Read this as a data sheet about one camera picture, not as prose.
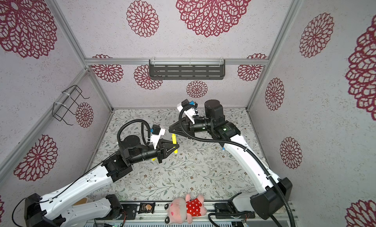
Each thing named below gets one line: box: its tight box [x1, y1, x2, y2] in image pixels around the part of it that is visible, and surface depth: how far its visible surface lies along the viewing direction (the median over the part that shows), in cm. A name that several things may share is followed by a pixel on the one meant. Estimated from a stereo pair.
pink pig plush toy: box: [164, 193, 208, 225], surface depth 70 cm
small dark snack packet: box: [138, 202, 156, 215], surface depth 76 cm
